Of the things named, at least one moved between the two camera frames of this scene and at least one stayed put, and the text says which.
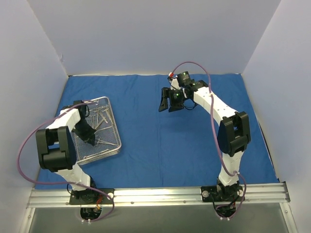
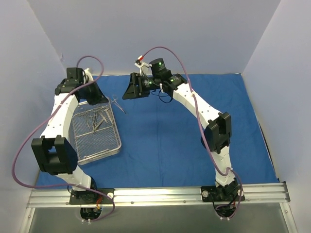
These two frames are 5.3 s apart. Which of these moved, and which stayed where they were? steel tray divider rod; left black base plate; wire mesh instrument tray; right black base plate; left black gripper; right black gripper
Moved: left black gripper; right black gripper
Stayed: left black base plate; right black base plate; wire mesh instrument tray; steel tray divider rod
